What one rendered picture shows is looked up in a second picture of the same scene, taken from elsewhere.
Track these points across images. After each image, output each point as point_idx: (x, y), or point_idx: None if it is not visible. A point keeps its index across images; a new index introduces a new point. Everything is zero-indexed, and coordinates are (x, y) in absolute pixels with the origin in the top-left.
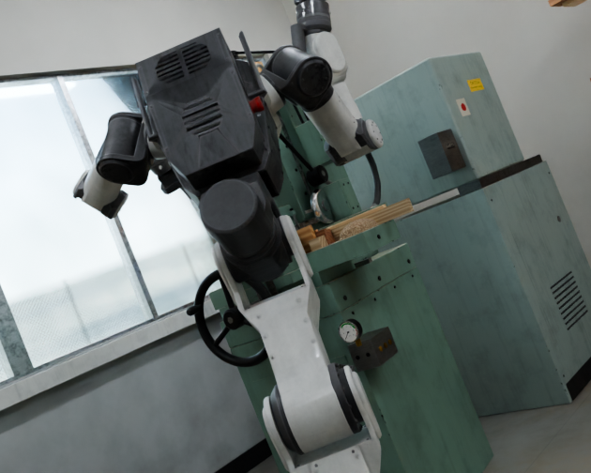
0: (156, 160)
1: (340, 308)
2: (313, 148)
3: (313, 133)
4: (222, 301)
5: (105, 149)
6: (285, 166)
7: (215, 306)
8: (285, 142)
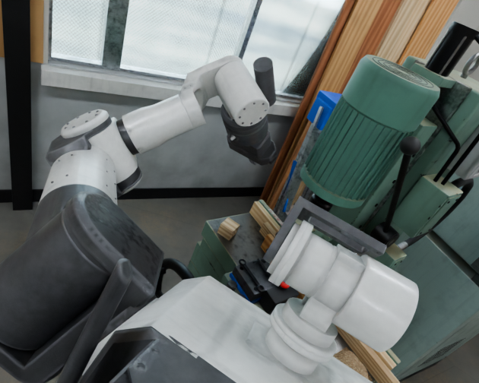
0: (232, 130)
1: None
2: (412, 212)
3: (430, 205)
4: (208, 239)
5: None
6: (369, 202)
7: (202, 232)
8: (391, 207)
